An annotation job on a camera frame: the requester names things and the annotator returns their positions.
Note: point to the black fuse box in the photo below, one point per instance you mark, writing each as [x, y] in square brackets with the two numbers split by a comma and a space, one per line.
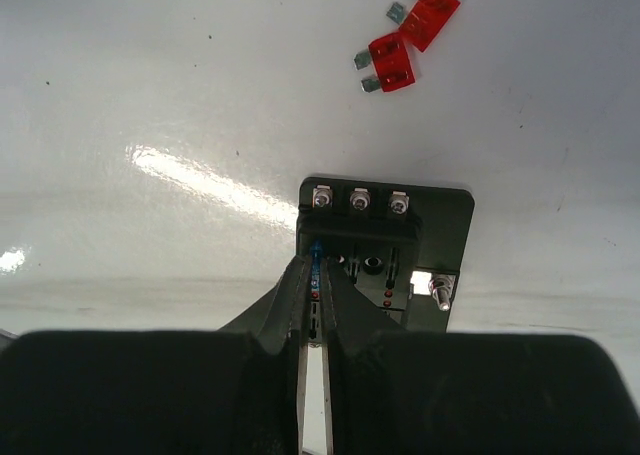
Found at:
[401, 246]

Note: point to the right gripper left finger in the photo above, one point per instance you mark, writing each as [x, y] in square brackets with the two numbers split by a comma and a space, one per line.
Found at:
[269, 405]

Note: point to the red fuse lower left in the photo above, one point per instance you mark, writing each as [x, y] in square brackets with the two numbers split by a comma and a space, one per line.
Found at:
[390, 60]

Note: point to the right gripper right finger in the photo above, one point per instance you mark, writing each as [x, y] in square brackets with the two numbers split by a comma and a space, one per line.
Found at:
[356, 386]

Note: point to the red fuse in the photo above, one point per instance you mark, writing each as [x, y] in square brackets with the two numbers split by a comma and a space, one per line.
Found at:
[390, 60]
[421, 24]

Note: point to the red fuse middle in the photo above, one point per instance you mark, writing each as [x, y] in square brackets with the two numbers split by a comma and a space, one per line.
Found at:
[421, 24]

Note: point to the blue fuse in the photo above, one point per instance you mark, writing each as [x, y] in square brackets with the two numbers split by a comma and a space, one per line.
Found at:
[316, 265]

